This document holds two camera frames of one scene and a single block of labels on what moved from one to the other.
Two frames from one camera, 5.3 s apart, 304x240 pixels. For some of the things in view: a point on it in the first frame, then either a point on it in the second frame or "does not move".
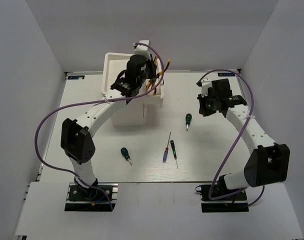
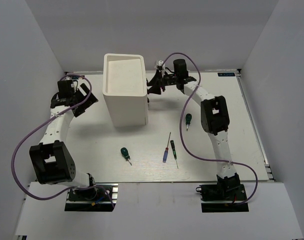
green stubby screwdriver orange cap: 188,118 does not move
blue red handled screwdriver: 166,152 does not move
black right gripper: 203,110 -> 157,82
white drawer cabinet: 134,112 does not move
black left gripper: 150,62 -> 91,100
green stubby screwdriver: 125,152 does not move
